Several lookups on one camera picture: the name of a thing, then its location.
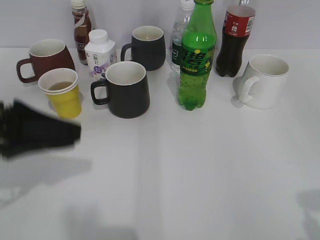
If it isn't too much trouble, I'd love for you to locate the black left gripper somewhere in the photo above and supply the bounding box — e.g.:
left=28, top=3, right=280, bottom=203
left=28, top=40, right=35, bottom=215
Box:
left=0, top=99, right=82, bottom=159

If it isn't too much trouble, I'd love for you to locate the yellow paper cup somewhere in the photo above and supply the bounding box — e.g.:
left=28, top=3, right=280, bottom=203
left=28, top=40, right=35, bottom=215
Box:
left=38, top=68, right=82, bottom=119

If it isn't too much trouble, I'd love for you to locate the green soda bottle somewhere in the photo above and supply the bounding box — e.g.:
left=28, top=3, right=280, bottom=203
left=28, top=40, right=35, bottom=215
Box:
left=178, top=0, right=217, bottom=111

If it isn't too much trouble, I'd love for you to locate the maroon ceramic mug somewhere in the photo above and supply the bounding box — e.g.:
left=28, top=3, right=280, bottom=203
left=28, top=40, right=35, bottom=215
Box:
left=16, top=39, right=76, bottom=84

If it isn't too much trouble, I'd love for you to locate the black mug front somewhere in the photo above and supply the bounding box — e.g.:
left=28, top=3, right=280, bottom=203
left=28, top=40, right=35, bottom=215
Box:
left=90, top=61, right=150, bottom=119

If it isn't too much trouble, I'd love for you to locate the black mug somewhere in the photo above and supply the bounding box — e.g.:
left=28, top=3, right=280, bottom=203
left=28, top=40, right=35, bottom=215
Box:
left=120, top=25, right=166, bottom=71
left=90, top=61, right=150, bottom=119

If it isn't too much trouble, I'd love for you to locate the white milk carton bottle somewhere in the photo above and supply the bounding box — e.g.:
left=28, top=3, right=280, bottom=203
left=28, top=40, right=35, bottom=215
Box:
left=84, top=29, right=117, bottom=81

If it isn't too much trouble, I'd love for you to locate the brown tea bottle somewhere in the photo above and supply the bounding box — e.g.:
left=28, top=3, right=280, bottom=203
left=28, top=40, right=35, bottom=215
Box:
left=71, top=0, right=92, bottom=65

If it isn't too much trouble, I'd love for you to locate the black mug rear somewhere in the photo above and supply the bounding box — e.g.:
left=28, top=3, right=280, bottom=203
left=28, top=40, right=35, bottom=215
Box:
left=120, top=25, right=166, bottom=71

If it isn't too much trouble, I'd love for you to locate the clear water bottle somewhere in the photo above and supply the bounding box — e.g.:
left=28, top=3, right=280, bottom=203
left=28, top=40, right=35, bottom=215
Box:
left=171, top=0, right=195, bottom=73

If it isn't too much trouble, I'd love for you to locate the white ceramic mug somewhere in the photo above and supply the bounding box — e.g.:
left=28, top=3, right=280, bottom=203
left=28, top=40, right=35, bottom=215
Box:
left=235, top=54, right=289, bottom=110

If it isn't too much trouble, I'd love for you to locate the cola bottle red label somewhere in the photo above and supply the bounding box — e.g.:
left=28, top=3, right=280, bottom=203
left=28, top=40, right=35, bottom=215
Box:
left=215, top=3, right=256, bottom=77

